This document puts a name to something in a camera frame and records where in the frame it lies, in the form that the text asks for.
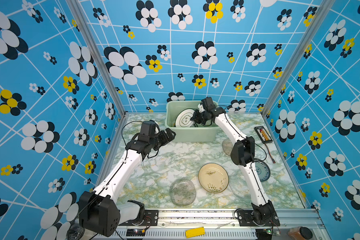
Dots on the yellow plastic block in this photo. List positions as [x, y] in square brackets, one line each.
[195, 232]

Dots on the blue patterned plate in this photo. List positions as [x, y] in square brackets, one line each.
[263, 171]

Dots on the clear glass plate front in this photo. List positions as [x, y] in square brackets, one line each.
[182, 192]

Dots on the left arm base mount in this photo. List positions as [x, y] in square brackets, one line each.
[150, 218]

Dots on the mint green plastic bin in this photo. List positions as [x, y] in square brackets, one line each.
[196, 133]

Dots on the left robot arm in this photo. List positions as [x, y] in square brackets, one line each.
[98, 210]

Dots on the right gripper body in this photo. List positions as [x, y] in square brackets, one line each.
[200, 117]

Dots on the beige ceramic plate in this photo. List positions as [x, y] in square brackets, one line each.
[213, 178]

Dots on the brown jar black lid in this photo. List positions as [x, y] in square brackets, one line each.
[300, 233]

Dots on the clear glass plate back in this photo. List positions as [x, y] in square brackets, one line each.
[227, 146]

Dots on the clear glass plate right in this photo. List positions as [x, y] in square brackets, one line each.
[239, 186]

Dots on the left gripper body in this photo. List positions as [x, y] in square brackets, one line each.
[162, 139]

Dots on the aluminium front rail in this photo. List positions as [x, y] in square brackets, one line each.
[220, 224]

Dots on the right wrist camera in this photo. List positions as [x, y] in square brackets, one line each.
[201, 108]

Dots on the small white green-rimmed plate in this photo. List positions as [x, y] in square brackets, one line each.
[185, 119]

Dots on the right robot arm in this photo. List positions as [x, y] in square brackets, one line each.
[242, 155]

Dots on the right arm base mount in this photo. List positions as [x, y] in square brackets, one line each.
[248, 218]

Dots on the clear glass plate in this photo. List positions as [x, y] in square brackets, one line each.
[227, 146]
[182, 192]
[239, 186]

